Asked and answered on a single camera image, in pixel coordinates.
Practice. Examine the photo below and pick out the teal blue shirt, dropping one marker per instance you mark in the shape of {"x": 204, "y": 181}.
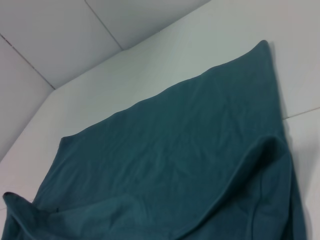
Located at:
{"x": 175, "y": 150}

